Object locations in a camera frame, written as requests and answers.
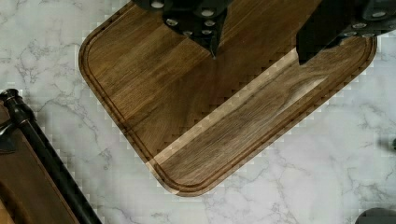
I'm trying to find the dark round object at corner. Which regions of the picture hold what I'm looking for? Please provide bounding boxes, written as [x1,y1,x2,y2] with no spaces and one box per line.
[355,208,396,224]

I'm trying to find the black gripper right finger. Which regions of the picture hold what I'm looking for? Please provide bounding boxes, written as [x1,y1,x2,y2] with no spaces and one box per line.
[296,0,396,64]

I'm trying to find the black metal drawer handle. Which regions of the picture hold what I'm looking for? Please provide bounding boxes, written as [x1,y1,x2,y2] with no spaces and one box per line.
[1,89,102,224]

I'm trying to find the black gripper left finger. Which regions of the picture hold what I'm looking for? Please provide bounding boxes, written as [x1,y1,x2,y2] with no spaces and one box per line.
[133,0,233,58]

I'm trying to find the dark wooden cutting board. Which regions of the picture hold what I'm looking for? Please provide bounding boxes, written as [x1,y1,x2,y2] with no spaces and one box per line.
[78,0,376,196]

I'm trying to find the wooden drawer cabinet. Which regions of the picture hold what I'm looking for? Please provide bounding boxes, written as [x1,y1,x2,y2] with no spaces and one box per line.
[0,102,80,224]

